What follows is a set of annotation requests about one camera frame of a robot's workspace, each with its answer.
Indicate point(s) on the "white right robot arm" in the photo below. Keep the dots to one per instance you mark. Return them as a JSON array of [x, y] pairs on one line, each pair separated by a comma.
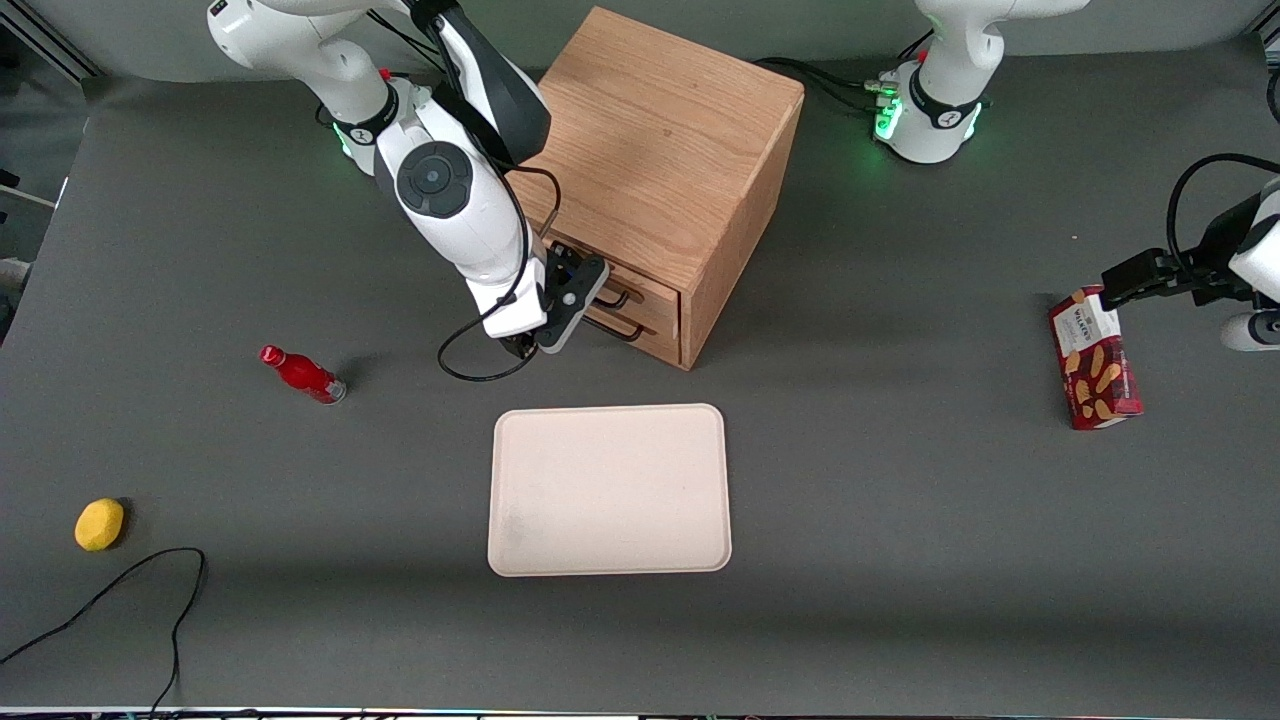
[[450, 220]]

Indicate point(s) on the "red plastic bottle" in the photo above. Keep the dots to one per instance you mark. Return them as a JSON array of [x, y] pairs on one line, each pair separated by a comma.
[[305, 376]]

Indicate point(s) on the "dark aluminium frame rail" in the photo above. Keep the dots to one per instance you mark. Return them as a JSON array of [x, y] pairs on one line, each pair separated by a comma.
[[55, 50], [1265, 38]]

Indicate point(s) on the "beige plastic tray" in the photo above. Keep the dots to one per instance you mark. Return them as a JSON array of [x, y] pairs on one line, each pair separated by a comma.
[[610, 490]]

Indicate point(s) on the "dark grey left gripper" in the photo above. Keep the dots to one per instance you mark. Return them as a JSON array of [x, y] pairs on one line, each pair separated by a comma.
[[1212, 252]]

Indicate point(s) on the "yellow lemon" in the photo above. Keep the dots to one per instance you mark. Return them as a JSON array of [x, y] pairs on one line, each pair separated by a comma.
[[99, 525]]

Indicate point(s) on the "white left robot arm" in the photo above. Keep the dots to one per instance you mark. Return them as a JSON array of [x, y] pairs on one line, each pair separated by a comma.
[[940, 110]]

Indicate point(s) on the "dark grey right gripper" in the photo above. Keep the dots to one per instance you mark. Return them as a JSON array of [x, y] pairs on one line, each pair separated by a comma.
[[556, 262]]

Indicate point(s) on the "red shortbread cookie box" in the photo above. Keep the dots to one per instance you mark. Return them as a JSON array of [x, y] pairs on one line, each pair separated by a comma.
[[1100, 380]]

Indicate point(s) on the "oak wooden drawer cabinet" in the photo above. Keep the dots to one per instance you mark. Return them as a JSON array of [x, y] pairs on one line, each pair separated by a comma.
[[660, 150]]

